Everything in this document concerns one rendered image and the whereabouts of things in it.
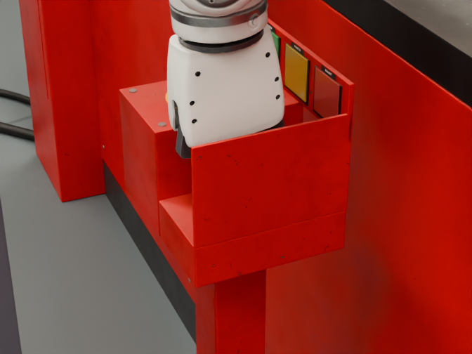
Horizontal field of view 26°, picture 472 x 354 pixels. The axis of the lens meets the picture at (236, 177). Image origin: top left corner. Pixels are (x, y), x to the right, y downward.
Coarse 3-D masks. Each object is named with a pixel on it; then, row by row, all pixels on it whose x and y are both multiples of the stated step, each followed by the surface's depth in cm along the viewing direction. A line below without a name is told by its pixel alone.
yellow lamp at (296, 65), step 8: (288, 48) 102; (288, 56) 102; (296, 56) 100; (288, 64) 102; (296, 64) 101; (304, 64) 99; (288, 72) 103; (296, 72) 101; (304, 72) 99; (288, 80) 103; (296, 80) 101; (304, 80) 100; (296, 88) 102; (304, 88) 100; (304, 96) 101
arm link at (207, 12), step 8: (184, 0) 77; (192, 0) 76; (200, 0) 76; (208, 0) 76; (216, 0) 76; (224, 0) 76; (232, 0) 76; (240, 0) 76; (248, 0) 77; (192, 8) 77; (200, 8) 77; (208, 8) 76; (216, 8) 76; (224, 8) 77; (232, 8) 77; (240, 8) 78; (216, 16) 78
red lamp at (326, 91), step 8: (320, 72) 96; (320, 80) 97; (328, 80) 95; (320, 88) 97; (328, 88) 96; (336, 88) 94; (320, 96) 97; (328, 96) 96; (336, 96) 94; (320, 104) 98; (328, 104) 96; (336, 104) 95; (320, 112) 98; (328, 112) 97; (336, 112) 95
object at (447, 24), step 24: (336, 0) 110; (360, 0) 105; (384, 0) 101; (408, 0) 101; (432, 0) 101; (456, 0) 101; (360, 24) 106; (384, 24) 102; (408, 24) 97; (432, 24) 95; (456, 24) 95; (408, 48) 98; (432, 48) 94; (456, 48) 91; (432, 72) 95; (456, 72) 91
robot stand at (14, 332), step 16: (0, 208) 96; (0, 224) 97; (0, 240) 98; (0, 256) 98; (0, 272) 99; (0, 288) 100; (0, 304) 101; (0, 320) 102; (16, 320) 103; (0, 336) 102; (16, 336) 104; (0, 352) 103; (16, 352) 105
